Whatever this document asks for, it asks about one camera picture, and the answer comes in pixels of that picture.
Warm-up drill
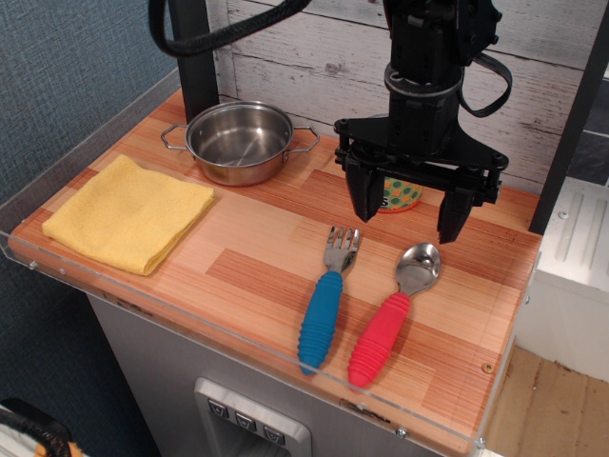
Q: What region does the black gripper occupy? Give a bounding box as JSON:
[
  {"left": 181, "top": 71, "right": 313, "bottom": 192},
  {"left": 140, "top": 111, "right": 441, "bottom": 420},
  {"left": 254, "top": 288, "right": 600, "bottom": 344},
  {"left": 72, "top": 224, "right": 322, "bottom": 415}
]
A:
[{"left": 334, "top": 94, "right": 509, "bottom": 244}]

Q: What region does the yellow cloth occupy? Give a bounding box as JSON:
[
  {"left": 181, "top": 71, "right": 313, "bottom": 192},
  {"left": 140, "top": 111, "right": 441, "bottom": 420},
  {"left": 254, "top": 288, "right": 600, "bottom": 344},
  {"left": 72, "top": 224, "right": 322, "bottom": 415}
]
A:
[{"left": 42, "top": 155, "right": 214, "bottom": 276}]

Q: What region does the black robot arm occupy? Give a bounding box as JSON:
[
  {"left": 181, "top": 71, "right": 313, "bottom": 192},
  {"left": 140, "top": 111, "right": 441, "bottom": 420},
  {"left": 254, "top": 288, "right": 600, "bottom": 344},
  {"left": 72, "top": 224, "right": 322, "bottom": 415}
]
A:
[{"left": 334, "top": 1, "right": 513, "bottom": 243}]

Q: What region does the peas and carrots can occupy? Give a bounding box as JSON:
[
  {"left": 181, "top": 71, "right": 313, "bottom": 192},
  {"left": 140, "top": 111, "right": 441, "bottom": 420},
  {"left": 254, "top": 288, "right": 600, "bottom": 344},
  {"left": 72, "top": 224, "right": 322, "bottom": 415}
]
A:
[{"left": 379, "top": 177, "right": 424, "bottom": 213}]

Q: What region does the small steel pot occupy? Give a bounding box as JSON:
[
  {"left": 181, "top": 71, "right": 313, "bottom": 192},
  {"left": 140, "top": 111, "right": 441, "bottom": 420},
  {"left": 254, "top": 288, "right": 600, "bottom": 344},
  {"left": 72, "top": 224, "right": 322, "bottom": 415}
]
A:
[{"left": 161, "top": 101, "right": 321, "bottom": 187}]

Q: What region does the white side cabinet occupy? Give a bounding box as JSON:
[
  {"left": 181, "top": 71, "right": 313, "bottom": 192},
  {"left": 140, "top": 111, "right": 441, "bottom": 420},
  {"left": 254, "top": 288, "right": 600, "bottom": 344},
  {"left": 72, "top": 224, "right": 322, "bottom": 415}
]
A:
[{"left": 515, "top": 177, "right": 608, "bottom": 381}]

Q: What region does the silver button panel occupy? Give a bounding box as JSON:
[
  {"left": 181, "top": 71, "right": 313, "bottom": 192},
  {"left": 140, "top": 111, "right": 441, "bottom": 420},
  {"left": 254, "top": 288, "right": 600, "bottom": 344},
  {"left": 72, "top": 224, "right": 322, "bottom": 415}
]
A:
[{"left": 194, "top": 377, "right": 313, "bottom": 456}]

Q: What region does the grey toy cabinet front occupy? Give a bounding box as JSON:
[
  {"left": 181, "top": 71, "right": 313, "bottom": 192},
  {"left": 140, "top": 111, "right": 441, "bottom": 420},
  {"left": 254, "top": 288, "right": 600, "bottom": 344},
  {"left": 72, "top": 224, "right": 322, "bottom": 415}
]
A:
[{"left": 88, "top": 296, "right": 434, "bottom": 456}]

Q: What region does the black and orange bag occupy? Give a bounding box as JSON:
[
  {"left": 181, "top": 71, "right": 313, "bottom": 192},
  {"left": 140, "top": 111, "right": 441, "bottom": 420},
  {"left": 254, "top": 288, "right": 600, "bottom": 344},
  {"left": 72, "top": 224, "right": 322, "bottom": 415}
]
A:
[{"left": 1, "top": 398, "right": 86, "bottom": 457}]

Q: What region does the red handled spoon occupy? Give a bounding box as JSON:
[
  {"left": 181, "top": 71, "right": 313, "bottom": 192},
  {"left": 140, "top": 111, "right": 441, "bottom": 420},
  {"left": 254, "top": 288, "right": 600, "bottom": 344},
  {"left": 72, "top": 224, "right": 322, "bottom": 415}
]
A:
[{"left": 347, "top": 243, "right": 442, "bottom": 388}]

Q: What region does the black right vertical post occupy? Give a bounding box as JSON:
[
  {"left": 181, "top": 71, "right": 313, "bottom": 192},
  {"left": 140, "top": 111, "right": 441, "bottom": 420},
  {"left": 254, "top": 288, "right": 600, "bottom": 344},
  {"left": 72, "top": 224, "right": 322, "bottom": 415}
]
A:
[{"left": 529, "top": 7, "right": 608, "bottom": 235}]

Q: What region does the black vertical post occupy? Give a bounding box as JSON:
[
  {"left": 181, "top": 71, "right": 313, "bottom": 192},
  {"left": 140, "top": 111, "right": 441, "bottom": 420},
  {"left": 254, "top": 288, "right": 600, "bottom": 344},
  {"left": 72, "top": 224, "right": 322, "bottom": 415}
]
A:
[
  {"left": 529, "top": 7, "right": 608, "bottom": 235},
  {"left": 168, "top": 0, "right": 219, "bottom": 121}
]

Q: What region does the blue handled fork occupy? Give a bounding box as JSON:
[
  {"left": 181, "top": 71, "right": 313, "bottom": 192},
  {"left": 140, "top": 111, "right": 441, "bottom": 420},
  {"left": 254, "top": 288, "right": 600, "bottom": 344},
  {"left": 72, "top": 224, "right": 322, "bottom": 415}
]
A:
[{"left": 298, "top": 227, "right": 361, "bottom": 375}]

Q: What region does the black braided cable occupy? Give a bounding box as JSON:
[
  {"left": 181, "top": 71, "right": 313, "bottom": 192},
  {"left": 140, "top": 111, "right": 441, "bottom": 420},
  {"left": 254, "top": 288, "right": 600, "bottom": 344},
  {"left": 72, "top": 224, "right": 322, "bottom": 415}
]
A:
[{"left": 147, "top": 0, "right": 310, "bottom": 58}]

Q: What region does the black left vertical post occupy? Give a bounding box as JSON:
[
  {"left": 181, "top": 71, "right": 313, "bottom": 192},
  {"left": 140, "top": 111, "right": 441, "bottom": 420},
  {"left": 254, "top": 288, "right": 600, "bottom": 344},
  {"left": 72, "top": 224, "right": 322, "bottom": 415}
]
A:
[{"left": 168, "top": 0, "right": 219, "bottom": 121}]

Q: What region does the clear acrylic guard rail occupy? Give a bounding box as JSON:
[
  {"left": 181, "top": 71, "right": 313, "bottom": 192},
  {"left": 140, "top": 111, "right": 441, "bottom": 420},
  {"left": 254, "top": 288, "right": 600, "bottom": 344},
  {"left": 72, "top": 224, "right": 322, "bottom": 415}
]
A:
[{"left": 1, "top": 73, "right": 540, "bottom": 456}]

